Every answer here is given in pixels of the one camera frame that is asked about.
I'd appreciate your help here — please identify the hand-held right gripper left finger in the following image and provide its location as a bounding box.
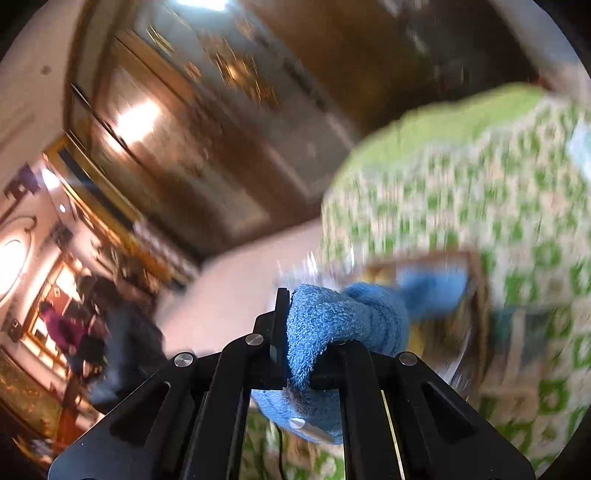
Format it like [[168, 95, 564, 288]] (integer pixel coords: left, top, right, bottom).
[[48, 287, 290, 480]]

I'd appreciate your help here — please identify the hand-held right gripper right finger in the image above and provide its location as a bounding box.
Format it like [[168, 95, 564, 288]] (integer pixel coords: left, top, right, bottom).
[[310, 342, 536, 480]]

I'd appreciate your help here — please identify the blue terry cloth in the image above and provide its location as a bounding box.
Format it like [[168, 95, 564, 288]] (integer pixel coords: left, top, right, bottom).
[[252, 282, 411, 446], [401, 270, 469, 321]]

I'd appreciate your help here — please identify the cardboard box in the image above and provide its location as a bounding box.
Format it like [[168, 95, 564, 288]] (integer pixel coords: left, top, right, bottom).
[[358, 250, 492, 388]]

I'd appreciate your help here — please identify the person in dark clothes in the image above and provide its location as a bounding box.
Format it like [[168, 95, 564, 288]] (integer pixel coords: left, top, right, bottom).
[[41, 276, 168, 409]]

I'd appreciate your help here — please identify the green patterned bedsheet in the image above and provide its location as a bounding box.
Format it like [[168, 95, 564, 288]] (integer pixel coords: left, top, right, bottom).
[[240, 83, 591, 480]]

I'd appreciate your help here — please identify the dark wooden wardrobe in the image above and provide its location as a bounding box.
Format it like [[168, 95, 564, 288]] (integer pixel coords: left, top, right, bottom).
[[65, 0, 546, 282]]

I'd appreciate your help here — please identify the black cable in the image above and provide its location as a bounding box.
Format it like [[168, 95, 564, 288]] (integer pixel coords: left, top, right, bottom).
[[274, 427, 286, 480]]

